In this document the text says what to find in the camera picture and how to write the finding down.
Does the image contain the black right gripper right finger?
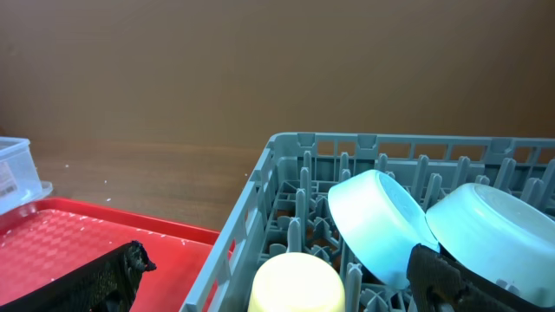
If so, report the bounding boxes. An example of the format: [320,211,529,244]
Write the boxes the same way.
[407,244,542,312]

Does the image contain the red plastic tray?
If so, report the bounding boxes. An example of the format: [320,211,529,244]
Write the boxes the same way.
[1,198,219,311]

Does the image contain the green bowl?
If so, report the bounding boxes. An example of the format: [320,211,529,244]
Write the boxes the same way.
[426,183,554,308]

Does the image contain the grey dishwasher rack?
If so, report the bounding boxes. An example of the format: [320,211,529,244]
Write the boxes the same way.
[182,133,554,311]

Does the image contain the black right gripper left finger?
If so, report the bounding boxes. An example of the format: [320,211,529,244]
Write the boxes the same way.
[1,240,156,312]

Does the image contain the light blue bowl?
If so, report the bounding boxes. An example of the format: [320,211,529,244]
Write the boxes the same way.
[328,170,440,289]

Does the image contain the yellow plastic cup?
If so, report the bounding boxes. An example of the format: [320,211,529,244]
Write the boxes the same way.
[248,252,345,312]

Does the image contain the clear plastic bin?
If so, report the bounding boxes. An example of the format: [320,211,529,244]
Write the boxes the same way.
[0,136,53,214]

